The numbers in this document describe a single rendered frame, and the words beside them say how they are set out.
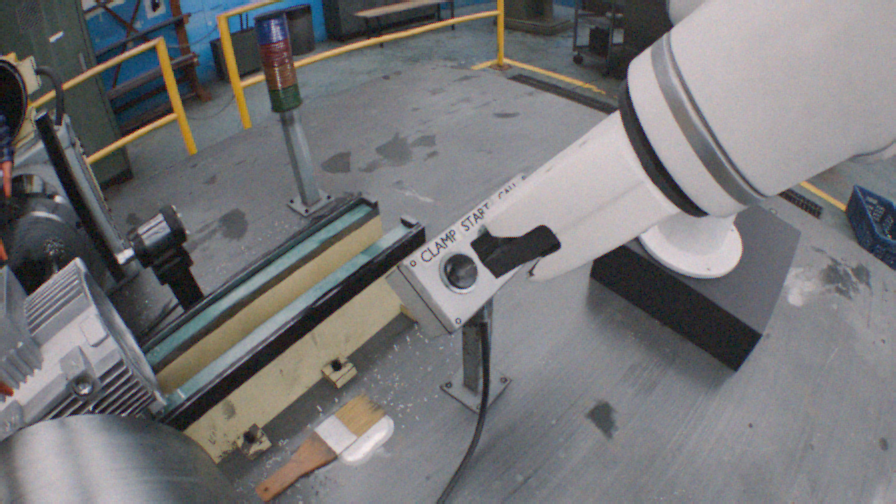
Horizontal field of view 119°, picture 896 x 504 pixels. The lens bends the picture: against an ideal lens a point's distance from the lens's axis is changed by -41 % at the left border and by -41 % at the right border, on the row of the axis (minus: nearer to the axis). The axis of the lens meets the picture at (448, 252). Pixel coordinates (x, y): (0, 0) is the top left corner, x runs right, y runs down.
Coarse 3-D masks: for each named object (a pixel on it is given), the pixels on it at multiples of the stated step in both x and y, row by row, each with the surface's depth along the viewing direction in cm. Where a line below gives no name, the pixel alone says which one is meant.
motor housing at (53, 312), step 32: (64, 288) 31; (96, 288) 40; (32, 320) 28; (64, 320) 29; (64, 352) 29; (96, 352) 31; (128, 352) 44; (32, 384) 26; (128, 384) 32; (32, 416) 24; (64, 416) 27
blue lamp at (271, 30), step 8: (280, 16) 64; (256, 24) 63; (264, 24) 63; (272, 24) 63; (280, 24) 65; (256, 32) 65; (264, 32) 64; (272, 32) 64; (280, 32) 65; (288, 32) 68; (264, 40) 65; (272, 40) 65
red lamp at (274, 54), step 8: (280, 40) 66; (288, 40) 68; (264, 48) 66; (272, 48) 66; (280, 48) 67; (288, 48) 68; (264, 56) 67; (272, 56) 67; (280, 56) 68; (288, 56) 69; (264, 64) 68; (272, 64) 68; (280, 64) 69
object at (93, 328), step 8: (80, 264) 36; (88, 272) 38; (88, 320) 30; (96, 320) 30; (80, 328) 29; (88, 328) 30; (96, 328) 30; (104, 328) 31; (88, 336) 29; (96, 336) 30; (104, 336) 30; (96, 344) 30; (160, 392) 39; (160, 400) 38; (152, 408) 37; (160, 408) 38
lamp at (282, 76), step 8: (288, 64) 70; (264, 72) 70; (272, 72) 69; (280, 72) 70; (288, 72) 71; (272, 80) 70; (280, 80) 70; (288, 80) 71; (296, 80) 73; (272, 88) 71; (280, 88) 71
